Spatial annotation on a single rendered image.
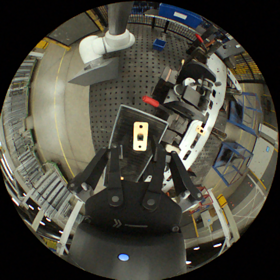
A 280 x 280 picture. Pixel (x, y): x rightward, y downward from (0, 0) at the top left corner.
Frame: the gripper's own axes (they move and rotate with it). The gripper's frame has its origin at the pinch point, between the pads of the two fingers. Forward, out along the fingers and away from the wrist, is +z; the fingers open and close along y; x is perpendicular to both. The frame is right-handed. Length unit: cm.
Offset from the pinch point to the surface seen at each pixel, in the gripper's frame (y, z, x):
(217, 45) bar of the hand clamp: 33, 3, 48
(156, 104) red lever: 4.2, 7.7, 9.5
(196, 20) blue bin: 35, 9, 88
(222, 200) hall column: 597, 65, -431
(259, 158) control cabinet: 817, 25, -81
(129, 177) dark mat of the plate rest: -3.2, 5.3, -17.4
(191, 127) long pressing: 26.2, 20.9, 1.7
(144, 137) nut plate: 1.1, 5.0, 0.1
